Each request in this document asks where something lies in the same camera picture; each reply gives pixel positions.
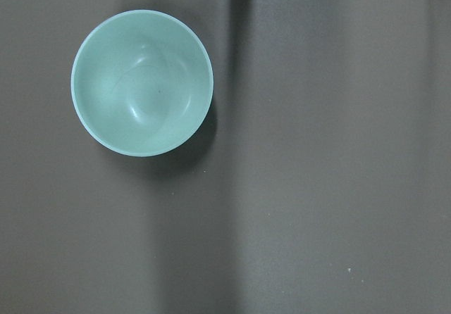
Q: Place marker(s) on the green bowl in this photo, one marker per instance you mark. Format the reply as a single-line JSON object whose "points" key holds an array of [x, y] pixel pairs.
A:
{"points": [[142, 83]]}

